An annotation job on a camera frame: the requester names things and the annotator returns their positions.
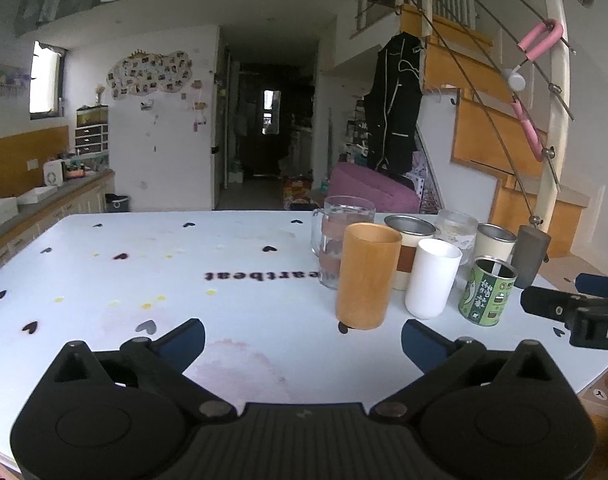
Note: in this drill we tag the clear glass jar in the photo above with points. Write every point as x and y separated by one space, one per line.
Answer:
458 232

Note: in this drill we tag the green printed cup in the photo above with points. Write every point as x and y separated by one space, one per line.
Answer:
486 295

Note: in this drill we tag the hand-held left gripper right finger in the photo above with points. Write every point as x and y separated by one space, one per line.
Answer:
422 346

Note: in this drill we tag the steel cup with brown sleeve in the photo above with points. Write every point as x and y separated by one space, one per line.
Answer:
408 265

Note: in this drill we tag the white cup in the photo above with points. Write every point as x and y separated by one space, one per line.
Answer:
431 280

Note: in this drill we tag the grey cup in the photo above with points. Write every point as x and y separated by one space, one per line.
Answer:
529 260

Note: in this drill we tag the window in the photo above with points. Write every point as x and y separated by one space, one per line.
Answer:
46 82

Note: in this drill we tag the clear glass mug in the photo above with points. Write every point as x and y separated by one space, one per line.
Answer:
329 240

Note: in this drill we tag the colourful snack bags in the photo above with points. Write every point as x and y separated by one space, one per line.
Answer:
296 191

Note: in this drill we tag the black waste bin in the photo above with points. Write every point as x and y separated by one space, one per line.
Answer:
118 203

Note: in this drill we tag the kitchen counter cabinets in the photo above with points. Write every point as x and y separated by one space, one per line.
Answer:
59 205

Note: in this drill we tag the cardboard box with bear print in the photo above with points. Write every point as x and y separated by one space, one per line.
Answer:
603 395

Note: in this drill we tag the black hanging coat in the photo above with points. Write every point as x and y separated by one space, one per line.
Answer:
391 105

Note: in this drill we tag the wall poster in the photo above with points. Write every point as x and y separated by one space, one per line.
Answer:
6 85

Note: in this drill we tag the white tray box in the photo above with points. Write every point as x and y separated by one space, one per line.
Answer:
36 194

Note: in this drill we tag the wooden staircase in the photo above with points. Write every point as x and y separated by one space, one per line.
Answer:
483 125

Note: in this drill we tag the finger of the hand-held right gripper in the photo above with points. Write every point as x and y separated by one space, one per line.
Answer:
601 285
546 302

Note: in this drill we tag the cream steel cup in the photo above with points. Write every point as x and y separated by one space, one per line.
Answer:
488 247

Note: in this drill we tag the small drawer unit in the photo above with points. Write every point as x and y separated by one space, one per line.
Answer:
91 132

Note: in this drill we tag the white stair railing post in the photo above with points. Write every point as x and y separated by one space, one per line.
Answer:
556 85

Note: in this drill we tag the wall photo collage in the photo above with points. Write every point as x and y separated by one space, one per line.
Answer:
149 72

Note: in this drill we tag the orange bamboo cup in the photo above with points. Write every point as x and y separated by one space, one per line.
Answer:
366 280

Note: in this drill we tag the white countertop appliance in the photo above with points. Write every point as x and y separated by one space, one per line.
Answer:
53 172

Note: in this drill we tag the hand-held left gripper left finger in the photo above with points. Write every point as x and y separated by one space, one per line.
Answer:
185 346

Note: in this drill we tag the cluttered storage shelf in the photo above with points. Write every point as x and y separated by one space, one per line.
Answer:
356 127

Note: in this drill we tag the pink beanbag seat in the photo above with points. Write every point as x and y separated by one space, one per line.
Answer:
368 190

